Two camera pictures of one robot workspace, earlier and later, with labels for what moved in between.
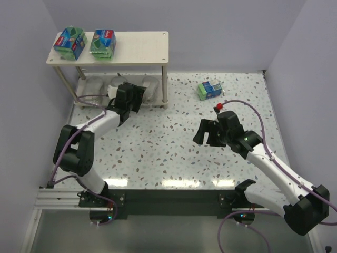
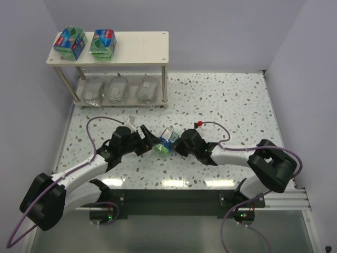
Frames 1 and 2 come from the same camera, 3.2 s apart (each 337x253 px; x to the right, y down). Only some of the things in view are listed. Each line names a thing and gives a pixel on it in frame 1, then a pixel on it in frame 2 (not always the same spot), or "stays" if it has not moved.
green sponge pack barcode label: [209, 89] to [167, 138]
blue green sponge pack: [103, 44] stays
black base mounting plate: [164, 203] stays
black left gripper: [134, 95] to [142, 140]
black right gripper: [212, 133] to [179, 146]
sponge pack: [70, 42] stays
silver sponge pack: [152, 84] stays
